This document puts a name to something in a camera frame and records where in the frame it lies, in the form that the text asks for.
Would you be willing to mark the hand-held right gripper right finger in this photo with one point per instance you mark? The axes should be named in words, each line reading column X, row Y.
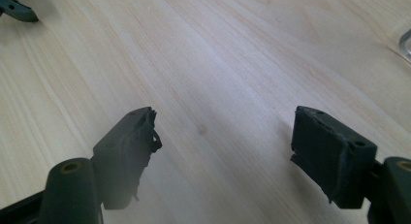
column 332, row 159

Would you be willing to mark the clear acrylic book rack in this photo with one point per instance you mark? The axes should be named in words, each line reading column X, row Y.
column 406, row 44

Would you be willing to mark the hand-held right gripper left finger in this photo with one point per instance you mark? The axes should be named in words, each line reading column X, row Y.
column 124, row 159

